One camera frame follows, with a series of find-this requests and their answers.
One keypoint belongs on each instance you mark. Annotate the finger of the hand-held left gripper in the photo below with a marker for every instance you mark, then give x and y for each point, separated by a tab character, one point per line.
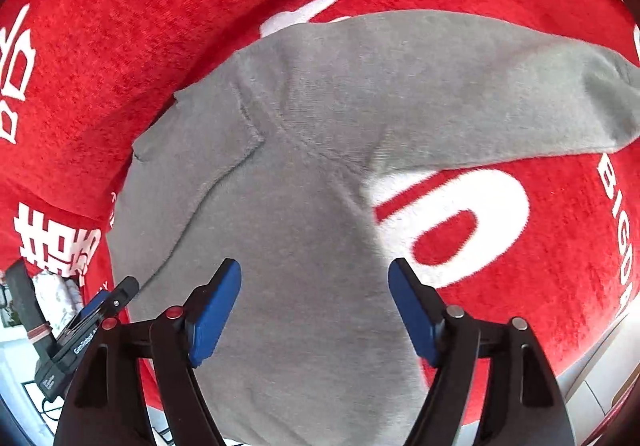
92	308
124	293

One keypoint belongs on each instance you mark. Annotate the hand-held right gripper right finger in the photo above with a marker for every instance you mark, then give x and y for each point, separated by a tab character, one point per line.
412	306

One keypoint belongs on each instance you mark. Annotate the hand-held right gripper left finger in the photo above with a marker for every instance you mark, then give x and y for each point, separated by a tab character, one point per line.
216	306

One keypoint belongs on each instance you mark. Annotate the grey sweater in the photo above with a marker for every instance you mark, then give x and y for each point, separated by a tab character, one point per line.
310	175

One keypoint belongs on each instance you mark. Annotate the framed picture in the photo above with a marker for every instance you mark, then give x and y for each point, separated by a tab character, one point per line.
6	298

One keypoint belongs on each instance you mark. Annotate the red printed blanket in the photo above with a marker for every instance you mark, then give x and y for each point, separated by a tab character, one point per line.
125	35

